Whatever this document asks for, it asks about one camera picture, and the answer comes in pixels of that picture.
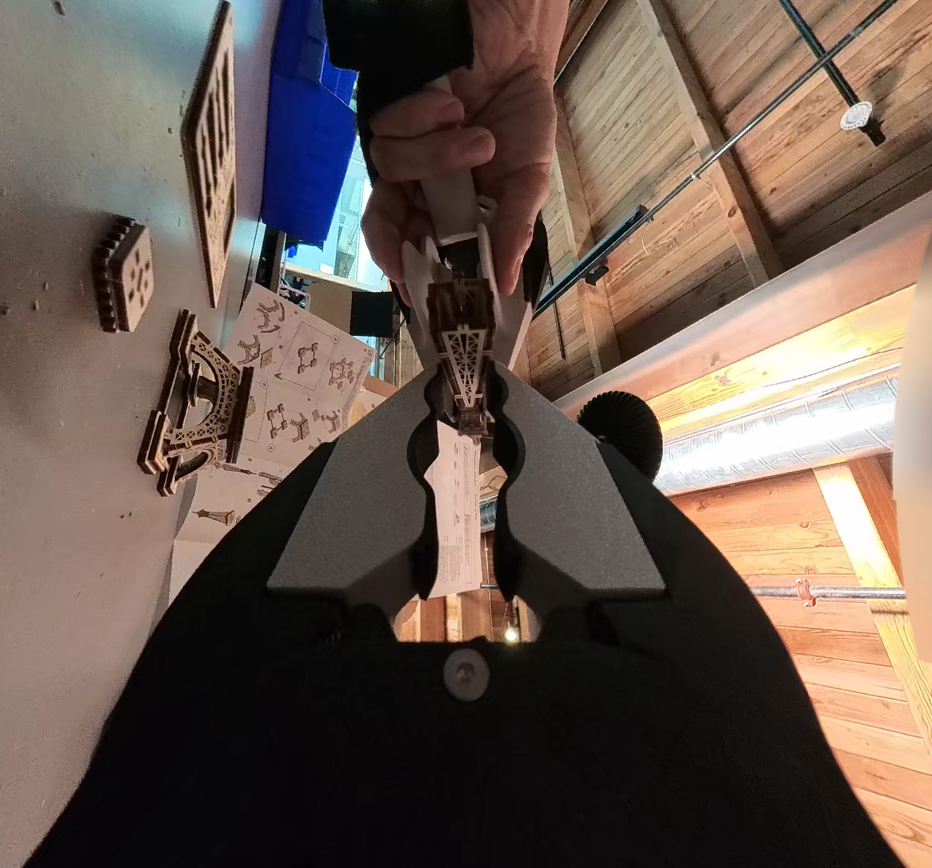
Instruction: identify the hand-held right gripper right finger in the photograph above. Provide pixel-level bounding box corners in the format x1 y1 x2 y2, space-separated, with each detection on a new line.
491 366 668 603

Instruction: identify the small toothed wooden square plate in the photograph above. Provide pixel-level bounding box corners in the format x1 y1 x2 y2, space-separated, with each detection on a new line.
92 216 138 334

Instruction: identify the person's left hand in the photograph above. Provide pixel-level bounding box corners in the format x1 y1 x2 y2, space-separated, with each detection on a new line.
359 0 583 295

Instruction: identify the black ceiling track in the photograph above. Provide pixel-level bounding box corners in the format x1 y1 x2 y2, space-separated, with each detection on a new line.
533 204 650 317

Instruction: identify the blue storage bin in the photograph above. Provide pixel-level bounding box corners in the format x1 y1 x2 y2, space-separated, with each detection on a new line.
260 0 365 251

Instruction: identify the wooden tower model spire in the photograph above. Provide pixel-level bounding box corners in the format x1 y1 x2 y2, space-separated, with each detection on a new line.
424 278 505 444

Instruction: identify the paper assembly instruction sheet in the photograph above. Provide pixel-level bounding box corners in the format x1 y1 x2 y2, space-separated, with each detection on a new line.
169 282 380 603

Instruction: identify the printed text sheet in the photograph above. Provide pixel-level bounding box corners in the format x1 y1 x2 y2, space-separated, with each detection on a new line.
424 418 486 601

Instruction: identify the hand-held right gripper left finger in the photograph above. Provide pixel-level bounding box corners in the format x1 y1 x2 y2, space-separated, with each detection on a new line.
266 376 441 601

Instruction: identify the laser-cut wooden parts sheet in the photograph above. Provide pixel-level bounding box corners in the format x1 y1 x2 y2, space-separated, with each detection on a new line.
181 0 238 310

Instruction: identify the silver ventilation duct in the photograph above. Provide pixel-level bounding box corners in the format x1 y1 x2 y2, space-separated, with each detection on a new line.
651 371 902 498

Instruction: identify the black ribbed round knob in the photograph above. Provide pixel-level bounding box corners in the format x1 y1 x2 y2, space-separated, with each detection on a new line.
577 389 665 477

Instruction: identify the grey metal conduit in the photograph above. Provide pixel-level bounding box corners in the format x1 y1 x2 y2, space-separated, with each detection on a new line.
641 0 932 224

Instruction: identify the wooden tower model base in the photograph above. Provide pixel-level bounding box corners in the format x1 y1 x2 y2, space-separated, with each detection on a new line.
137 309 257 498

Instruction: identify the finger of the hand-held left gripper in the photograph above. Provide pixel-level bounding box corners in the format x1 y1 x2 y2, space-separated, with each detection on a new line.
400 236 447 368
475 221 534 377

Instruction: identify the white ceiling beam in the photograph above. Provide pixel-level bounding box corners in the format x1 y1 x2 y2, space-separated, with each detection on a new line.
549 191 932 417

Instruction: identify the black ceiling pipe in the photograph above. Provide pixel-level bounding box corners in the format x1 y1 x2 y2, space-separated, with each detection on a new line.
732 0 888 148

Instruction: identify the grey desk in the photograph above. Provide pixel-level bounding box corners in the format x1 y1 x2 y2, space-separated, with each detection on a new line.
0 0 321 868

